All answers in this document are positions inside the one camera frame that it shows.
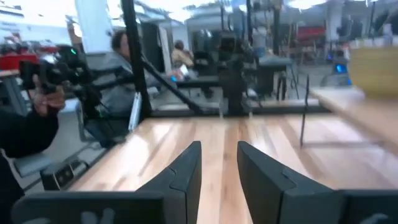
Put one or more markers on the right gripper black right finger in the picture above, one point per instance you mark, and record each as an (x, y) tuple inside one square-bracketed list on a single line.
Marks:
[(273, 199)]

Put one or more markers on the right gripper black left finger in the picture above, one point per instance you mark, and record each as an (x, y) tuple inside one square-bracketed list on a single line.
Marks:
[(183, 186)]

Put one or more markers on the yellow pear-patterned mini bowl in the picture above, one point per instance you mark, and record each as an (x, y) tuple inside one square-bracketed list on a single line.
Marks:
[(373, 74)]

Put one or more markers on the person's forearm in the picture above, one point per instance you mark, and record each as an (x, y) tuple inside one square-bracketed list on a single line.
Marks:
[(28, 133)]

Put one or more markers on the white hanging sheet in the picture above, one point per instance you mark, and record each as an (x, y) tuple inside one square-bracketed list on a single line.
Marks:
[(136, 112)]

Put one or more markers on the person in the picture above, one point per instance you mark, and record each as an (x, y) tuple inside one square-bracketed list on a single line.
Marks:
[(7, 193), (121, 93), (182, 56)]

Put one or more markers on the wooden shelf with black legs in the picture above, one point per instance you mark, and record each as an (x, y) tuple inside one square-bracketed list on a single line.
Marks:
[(357, 109)]

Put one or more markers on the black power box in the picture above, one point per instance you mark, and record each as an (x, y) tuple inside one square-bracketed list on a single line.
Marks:
[(59, 175)]

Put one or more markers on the black background table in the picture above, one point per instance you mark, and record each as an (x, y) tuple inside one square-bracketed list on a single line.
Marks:
[(273, 63)]

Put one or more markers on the blue glowing device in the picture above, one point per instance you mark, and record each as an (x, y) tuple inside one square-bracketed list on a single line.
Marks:
[(341, 68)]

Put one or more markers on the person's hand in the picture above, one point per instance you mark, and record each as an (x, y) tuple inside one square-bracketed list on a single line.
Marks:
[(49, 99)]

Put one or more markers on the red background cabinet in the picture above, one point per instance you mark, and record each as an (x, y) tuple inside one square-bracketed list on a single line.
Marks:
[(18, 62), (311, 33)]

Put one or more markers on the white building pillar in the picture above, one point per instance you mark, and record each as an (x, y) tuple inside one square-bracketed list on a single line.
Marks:
[(93, 25)]

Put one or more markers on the black metal table frame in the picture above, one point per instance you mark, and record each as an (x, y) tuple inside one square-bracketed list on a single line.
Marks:
[(135, 62)]

